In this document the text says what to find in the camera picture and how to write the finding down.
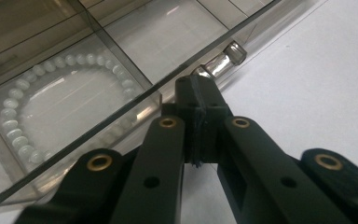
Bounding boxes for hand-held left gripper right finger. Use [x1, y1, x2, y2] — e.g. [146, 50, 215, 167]
[195, 75, 352, 224]

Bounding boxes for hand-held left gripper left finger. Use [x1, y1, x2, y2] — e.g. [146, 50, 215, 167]
[109, 75, 204, 224]

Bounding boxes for white bead bracelet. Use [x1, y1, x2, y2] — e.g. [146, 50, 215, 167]
[0, 51, 138, 166]

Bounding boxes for smoky transparent drawer organizer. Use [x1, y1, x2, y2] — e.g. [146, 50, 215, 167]
[0, 0, 274, 94]

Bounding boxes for white table cover sheet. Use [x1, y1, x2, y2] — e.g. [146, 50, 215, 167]
[0, 0, 358, 224]

